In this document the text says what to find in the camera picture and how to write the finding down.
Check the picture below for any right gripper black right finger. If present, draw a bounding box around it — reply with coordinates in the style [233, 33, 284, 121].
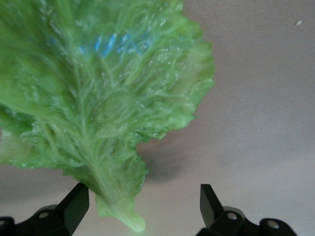
[195, 183, 298, 236]

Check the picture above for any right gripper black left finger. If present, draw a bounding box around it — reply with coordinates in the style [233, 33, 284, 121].
[0, 182, 90, 236]

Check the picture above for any green lettuce leaf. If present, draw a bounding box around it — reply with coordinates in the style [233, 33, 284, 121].
[0, 0, 216, 233]

